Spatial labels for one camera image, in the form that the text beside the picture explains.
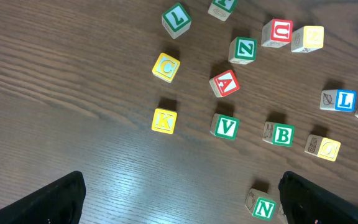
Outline blue L block centre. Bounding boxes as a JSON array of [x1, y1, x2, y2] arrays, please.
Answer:
[[319, 89, 357, 112]]

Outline green V block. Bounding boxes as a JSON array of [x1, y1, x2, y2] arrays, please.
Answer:
[[209, 113, 240, 140]]

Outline green J block far left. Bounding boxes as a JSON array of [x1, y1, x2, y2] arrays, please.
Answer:
[[208, 0, 237, 22]]

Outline yellow K block left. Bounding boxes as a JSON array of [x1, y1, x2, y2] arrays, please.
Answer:
[[151, 108, 177, 134]]

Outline yellow S block top row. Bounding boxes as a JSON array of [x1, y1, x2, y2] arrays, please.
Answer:
[[291, 26, 324, 53]]

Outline red E block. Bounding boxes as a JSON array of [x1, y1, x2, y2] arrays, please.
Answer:
[[277, 204, 288, 224]]

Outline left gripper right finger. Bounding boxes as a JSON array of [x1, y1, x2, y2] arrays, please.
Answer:
[[278, 171, 358, 224]]

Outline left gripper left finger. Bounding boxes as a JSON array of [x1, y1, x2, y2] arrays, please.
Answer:
[[0, 171, 86, 224]]

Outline red U block top row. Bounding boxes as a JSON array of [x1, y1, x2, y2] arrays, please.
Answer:
[[261, 19, 293, 48]]

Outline green Z block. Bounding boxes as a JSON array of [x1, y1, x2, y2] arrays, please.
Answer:
[[228, 37, 257, 65]]

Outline green N block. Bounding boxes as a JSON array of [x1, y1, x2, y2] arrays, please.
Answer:
[[245, 189, 277, 221]]

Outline red A block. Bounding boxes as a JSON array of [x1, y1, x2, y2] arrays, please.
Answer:
[[209, 70, 240, 98]]

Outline yellow C block left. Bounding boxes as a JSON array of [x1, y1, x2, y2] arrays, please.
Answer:
[[152, 53, 180, 83]]

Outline yellow O block bottom row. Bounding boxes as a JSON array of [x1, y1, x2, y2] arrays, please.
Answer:
[[305, 134, 341, 161]]

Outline green B block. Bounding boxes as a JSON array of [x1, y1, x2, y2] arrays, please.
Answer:
[[262, 121, 295, 147]]

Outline green L block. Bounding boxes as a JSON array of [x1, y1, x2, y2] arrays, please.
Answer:
[[162, 2, 192, 39]]

